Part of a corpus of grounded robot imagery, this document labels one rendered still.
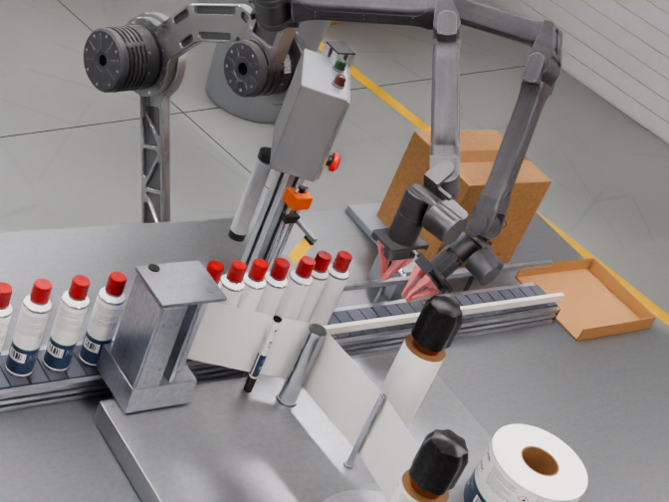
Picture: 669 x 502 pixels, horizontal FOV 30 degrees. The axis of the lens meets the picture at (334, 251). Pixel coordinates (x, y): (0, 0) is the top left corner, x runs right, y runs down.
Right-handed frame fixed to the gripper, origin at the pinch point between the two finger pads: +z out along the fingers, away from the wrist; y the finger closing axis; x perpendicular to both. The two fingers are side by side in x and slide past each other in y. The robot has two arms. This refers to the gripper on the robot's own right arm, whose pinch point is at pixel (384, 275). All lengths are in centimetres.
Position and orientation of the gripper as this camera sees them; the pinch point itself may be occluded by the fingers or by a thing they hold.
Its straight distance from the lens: 242.8
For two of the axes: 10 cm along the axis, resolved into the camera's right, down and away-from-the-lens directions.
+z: -3.3, 8.0, 5.0
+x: -5.7, -6.0, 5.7
